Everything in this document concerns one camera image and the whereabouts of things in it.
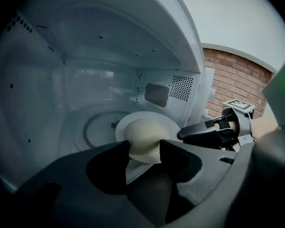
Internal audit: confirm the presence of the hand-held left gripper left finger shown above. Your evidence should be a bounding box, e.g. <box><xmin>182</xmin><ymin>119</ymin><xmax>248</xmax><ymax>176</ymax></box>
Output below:
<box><xmin>18</xmin><ymin>140</ymin><xmax>155</xmax><ymax>228</ymax></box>

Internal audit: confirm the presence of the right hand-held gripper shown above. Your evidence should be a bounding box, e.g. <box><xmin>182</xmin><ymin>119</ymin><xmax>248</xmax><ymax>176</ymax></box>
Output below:
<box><xmin>177</xmin><ymin>98</ymin><xmax>256</xmax><ymax>152</ymax></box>

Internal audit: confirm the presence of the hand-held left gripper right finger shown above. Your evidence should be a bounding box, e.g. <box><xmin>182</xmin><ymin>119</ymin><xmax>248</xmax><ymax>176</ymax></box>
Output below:
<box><xmin>159</xmin><ymin>139</ymin><xmax>240</xmax><ymax>225</ymax></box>

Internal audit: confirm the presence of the white round plate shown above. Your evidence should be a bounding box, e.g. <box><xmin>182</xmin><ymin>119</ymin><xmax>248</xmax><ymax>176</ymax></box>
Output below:
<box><xmin>115</xmin><ymin>111</ymin><xmax>181</xmax><ymax>185</ymax></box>

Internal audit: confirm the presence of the pale steamed bun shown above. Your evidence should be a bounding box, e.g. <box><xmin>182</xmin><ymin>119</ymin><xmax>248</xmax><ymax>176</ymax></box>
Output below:
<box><xmin>124</xmin><ymin>118</ymin><xmax>162</xmax><ymax>163</ymax></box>

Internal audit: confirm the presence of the white microwave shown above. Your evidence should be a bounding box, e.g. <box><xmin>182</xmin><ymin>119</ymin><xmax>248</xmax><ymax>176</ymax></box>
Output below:
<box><xmin>0</xmin><ymin>0</ymin><xmax>216</xmax><ymax>194</ymax></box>

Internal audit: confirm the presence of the person's right forearm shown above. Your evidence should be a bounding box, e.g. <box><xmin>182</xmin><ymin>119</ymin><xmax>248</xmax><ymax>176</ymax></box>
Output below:
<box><xmin>250</xmin><ymin>114</ymin><xmax>280</xmax><ymax>142</ymax></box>

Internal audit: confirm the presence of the glass turntable tray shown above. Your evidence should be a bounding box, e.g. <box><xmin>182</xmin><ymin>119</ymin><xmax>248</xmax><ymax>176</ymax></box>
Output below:
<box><xmin>84</xmin><ymin>110</ymin><xmax>133</xmax><ymax>149</ymax></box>

